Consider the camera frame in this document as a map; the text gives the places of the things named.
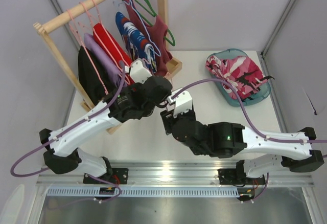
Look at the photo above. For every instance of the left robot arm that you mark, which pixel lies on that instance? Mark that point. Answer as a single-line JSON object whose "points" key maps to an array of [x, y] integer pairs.
{"points": [[136, 101]]}

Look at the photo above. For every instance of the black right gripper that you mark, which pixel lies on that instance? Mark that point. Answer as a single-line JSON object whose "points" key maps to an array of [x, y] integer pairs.
{"points": [[167, 121]]}

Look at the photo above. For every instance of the lilac garment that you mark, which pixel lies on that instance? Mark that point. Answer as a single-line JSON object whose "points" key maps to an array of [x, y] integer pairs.
{"points": [[114, 74]]}

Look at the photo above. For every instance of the green plastic hanger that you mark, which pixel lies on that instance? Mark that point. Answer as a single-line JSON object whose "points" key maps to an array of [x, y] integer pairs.
{"points": [[146, 5]]}

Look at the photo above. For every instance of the pink hanger under red garment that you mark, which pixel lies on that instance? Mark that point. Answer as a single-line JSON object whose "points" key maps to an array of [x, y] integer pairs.
{"points": [[108, 43]]}

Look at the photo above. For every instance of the maroon tank top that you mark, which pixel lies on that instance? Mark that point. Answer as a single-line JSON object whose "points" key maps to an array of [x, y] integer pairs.
{"points": [[157, 31]]}

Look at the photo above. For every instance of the black garment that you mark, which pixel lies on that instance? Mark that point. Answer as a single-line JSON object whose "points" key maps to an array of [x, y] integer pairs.
{"points": [[89, 78]]}

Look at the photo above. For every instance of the red garment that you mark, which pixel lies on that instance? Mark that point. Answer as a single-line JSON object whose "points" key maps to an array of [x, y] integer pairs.
{"points": [[111, 48]]}

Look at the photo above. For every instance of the pink hanger under black garment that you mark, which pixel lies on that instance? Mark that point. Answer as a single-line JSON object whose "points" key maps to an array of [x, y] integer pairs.
{"points": [[75, 32]]}

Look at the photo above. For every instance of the blue white patterned garment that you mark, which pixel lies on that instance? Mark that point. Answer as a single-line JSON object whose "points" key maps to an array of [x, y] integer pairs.
{"points": [[136, 44]]}

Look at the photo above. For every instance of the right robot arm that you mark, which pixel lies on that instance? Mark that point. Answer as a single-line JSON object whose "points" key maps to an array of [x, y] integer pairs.
{"points": [[279, 151]]}

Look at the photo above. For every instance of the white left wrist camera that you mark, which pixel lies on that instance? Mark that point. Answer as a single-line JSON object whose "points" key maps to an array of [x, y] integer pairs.
{"points": [[138, 71]]}

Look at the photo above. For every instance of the pink hanger under lilac garment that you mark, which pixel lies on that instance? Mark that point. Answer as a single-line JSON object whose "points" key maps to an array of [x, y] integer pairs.
{"points": [[94, 22]]}

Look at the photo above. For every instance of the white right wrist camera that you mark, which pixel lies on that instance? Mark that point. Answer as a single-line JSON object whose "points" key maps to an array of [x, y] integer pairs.
{"points": [[182, 104]]}

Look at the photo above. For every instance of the teal plastic basin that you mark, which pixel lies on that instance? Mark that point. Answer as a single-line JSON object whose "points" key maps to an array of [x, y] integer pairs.
{"points": [[263, 94]]}

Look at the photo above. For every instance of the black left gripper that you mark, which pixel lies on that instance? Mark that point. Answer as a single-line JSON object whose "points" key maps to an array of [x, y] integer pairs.
{"points": [[147, 82]]}

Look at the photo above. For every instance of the slotted cable duct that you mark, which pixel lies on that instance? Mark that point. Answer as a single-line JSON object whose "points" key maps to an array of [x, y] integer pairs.
{"points": [[144, 191]]}

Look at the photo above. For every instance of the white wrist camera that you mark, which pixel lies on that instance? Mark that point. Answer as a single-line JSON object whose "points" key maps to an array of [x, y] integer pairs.
{"points": [[182, 104], [138, 71]]}

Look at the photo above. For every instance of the aluminium mounting rail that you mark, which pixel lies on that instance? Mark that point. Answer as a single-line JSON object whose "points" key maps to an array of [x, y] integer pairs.
{"points": [[198, 174]]}

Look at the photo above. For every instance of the pink camouflage trousers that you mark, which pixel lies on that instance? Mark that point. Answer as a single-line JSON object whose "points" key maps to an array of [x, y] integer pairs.
{"points": [[241, 72]]}

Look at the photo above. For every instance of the light blue wire hanger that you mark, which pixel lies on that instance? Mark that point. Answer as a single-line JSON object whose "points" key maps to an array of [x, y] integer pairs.
{"points": [[117, 4]]}

